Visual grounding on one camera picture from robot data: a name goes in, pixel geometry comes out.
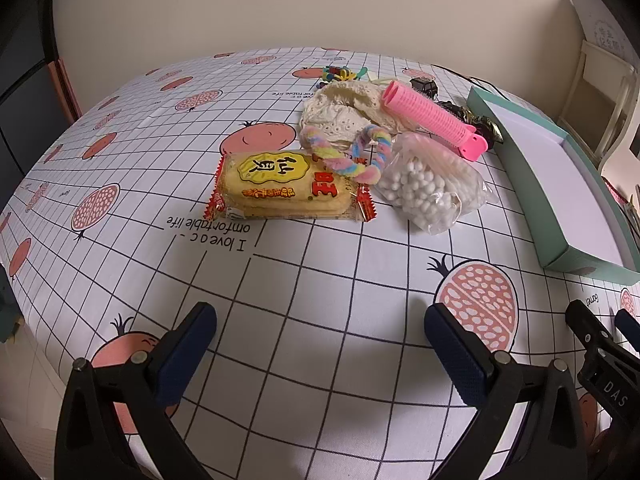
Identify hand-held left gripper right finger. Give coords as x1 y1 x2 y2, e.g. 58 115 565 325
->
424 302 588 480

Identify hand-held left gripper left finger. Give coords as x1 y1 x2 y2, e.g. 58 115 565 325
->
54 301 218 480

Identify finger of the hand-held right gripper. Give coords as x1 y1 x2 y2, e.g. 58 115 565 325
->
565 299 615 361
614 308 640 356

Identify clear bag of white beads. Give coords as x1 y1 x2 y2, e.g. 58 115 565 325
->
374 132 493 235

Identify teal cardboard box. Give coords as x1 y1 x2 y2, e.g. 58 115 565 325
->
466 85 640 283

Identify yellow rice cracker packet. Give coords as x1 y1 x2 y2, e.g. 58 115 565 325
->
204 150 377 223

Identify rainbow fuzzy hair ring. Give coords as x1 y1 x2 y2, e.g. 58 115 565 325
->
299 125 396 185

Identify pink hair roller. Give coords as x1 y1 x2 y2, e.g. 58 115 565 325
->
382 80 488 162

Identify cream lace scrunchie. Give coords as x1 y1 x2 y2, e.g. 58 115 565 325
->
299 81 426 153

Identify colourful small toy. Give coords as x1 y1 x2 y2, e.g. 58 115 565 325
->
320 65 353 84

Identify pink knitted cloth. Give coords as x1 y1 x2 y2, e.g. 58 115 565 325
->
602 180 640 241

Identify fruit print grid tablecloth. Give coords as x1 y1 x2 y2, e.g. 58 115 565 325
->
0 47 640 480

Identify white wooden shelf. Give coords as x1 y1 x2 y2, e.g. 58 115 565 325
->
557 40 640 181

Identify pink board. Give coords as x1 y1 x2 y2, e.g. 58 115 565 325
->
50 57 83 121

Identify white printed board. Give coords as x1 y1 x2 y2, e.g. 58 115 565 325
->
567 0 632 61

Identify dark cabinet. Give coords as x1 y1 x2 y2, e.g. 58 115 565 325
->
0 0 62 176

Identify black cable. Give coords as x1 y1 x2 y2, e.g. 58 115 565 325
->
434 65 506 96

